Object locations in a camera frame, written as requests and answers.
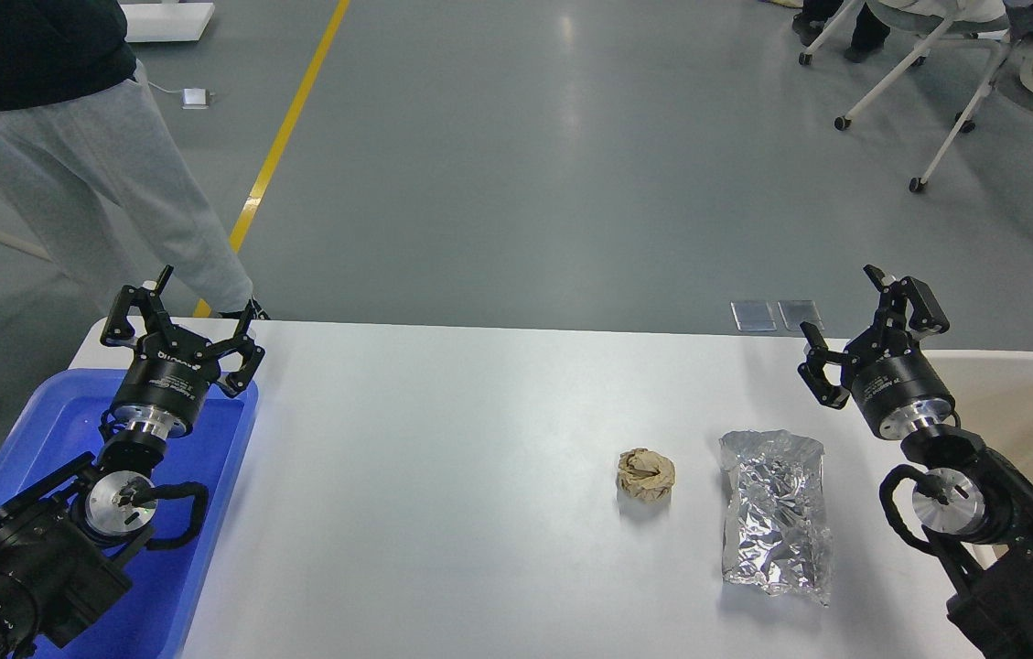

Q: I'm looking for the white power adapter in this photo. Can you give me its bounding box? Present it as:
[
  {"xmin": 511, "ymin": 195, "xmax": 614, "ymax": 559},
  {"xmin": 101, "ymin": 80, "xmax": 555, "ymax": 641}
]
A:
[{"xmin": 178, "ymin": 88, "xmax": 211, "ymax": 109}]

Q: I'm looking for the right metal floor plate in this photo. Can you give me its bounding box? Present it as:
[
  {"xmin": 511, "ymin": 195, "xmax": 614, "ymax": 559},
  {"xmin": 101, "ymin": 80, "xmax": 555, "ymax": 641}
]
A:
[{"xmin": 777, "ymin": 299, "xmax": 824, "ymax": 332}]

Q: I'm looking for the metal floor plate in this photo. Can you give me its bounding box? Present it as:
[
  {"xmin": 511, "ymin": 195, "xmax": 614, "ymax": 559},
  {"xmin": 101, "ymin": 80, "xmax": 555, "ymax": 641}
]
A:
[
  {"xmin": 730, "ymin": 300, "xmax": 777, "ymax": 333},
  {"xmin": 777, "ymin": 299, "xmax": 824, "ymax": 332}
]

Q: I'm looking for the white board on floor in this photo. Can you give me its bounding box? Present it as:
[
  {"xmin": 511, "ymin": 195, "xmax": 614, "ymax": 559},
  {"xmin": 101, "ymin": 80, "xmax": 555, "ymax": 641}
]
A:
[{"xmin": 120, "ymin": 1, "xmax": 216, "ymax": 43}]

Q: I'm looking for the crumpled brown paper ball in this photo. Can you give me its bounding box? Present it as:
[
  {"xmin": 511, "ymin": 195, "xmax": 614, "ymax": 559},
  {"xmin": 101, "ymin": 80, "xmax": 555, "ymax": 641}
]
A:
[{"xmin": 616, "ymin": 448, "xmax": 676, "ymax": 503}]

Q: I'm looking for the blue plastic bin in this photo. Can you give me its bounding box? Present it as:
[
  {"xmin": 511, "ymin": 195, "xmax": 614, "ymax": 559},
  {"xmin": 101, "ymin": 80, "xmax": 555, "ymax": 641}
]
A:
[{"xmin": 0, "ymin": 369, "xmax": 260, "ymax": 659}]

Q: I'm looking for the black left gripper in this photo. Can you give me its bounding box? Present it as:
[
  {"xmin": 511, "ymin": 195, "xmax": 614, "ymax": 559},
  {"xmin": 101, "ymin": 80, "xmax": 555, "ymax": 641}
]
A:
[{"xmin": 100, "ymin": 265, "xmax": 267, "ymax": 436}]

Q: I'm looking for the person in grey trousers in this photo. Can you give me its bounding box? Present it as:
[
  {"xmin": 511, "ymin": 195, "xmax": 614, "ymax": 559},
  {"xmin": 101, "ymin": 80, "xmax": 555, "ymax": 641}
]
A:
[{"xmin": 0, "ymin": 1, "xmax": 267, "ymax": 319}]

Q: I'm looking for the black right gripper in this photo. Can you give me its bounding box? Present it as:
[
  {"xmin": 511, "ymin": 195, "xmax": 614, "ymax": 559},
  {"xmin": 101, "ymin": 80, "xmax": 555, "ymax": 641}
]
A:
[{"xmin": 797, "ymin": 265, "xmax": 954, "ymax": 441}]

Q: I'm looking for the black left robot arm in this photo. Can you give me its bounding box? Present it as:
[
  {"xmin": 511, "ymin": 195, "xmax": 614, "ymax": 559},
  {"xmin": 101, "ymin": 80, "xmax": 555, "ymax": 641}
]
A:
[{"xmin": 0, "ymin": 266, "xmax": 267, "ymax": 658}]

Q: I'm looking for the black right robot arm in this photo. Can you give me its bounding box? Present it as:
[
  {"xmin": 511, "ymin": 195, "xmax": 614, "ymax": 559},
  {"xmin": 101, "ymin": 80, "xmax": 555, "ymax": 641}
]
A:
[{"xmin": 799, "ymin": 265, "xmax": 1033, "ymax": 658}]

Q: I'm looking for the silver foil bag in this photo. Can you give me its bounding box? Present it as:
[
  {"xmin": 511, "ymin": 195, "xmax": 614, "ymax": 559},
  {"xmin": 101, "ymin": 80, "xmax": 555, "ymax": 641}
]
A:
[{"xmin": 720, "ymin": 429, "xmax": 833, "ymax": 608}]

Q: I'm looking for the left metal floor plate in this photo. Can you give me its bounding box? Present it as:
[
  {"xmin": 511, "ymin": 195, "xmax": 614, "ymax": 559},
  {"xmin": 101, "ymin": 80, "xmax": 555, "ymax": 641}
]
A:
[{"xmin": 730, "ymin": 300, "xmax": 777, "ymax": 333}]

